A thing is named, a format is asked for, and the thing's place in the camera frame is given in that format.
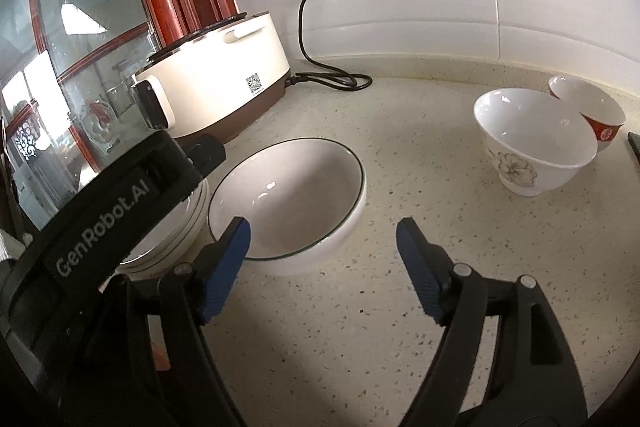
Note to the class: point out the white bowl grey flower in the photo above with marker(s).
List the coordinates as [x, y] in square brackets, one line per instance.
[525, 122]

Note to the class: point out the white bowl green rim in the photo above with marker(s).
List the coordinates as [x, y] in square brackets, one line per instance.
[300, 187]

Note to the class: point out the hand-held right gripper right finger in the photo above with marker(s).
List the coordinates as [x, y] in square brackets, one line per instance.
[420, 267]

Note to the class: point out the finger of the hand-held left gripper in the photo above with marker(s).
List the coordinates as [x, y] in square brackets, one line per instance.
[207, 157]

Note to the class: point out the red and white bowl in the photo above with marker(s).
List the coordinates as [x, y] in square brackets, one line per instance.
[585, 102]

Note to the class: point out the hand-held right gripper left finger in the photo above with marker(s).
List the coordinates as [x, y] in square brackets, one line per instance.
[227, 267]

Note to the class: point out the cream and brown rice cooker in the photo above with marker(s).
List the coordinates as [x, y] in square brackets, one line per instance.
[215, 72]

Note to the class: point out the black cooktop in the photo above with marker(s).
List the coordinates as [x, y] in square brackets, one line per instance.
[635, 146]

